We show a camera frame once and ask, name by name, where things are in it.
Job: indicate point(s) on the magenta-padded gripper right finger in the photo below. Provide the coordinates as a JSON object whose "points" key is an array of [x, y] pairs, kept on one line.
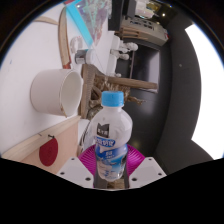
{"points": [[146, 170]]}

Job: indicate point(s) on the thin wooden stick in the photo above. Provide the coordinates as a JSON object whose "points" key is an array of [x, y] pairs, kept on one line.
{"points": [[46, 20]]}

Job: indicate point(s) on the tan paper sheet wooden slats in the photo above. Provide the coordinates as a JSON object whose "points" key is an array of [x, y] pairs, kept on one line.
{"points": [[68, 140]]}

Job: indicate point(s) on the long ceiling light panel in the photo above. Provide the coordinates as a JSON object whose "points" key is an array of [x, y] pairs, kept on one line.
{"points": [[206, 90]]}

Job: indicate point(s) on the white drink bottle blue cap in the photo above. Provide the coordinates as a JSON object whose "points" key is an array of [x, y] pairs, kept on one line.
{"points": [[111, 126]]}

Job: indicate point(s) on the brown sculpture on wooden board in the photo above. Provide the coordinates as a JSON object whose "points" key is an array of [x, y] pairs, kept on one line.
{"points": [[100, 83]]}

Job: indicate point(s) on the white plaster bust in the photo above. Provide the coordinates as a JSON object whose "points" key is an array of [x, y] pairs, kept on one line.
{"points": [[120, 55], [128, 46]]}

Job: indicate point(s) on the flat round red coaster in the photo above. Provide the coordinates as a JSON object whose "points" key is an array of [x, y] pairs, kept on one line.
{"points": [[48, 152]]}

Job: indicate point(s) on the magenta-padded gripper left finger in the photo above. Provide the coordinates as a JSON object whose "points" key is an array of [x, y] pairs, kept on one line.
{"points": [[75, 170]]}

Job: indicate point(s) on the small jar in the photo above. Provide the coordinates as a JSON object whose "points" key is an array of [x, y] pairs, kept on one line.
{"points": [[85, 56]]}

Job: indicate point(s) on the black wall screen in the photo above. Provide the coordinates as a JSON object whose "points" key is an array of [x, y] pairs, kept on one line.
{"points": [[145, 66]]}

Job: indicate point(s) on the white cup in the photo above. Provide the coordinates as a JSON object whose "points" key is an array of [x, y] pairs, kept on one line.
{"points": [[50, 90]]}

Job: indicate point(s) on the flat wooden stick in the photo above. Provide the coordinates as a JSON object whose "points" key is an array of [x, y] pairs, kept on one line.
{"points": [[62, 36]]}

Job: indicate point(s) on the black flat box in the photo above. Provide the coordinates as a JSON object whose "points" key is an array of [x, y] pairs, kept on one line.
{"points": [[115, 15]]}

